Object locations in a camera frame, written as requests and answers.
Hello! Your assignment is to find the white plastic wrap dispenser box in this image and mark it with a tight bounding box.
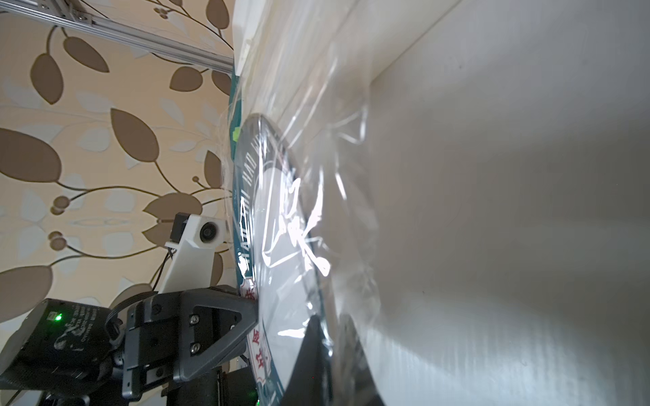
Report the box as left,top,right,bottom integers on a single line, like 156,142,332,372
231,1,458,141

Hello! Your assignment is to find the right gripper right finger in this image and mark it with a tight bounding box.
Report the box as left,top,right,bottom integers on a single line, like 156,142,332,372
337,314,384,406

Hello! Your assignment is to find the white plate dark green rim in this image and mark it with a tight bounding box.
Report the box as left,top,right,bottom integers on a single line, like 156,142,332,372
233,113,330,405

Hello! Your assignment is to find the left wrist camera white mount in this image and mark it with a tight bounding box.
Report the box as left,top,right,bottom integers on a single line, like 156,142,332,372
157,212,228,294

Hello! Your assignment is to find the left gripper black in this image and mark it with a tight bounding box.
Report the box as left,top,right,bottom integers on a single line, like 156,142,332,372
121,288,258,405

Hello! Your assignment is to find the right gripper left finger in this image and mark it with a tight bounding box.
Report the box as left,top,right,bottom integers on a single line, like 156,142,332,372
280,316,332,406

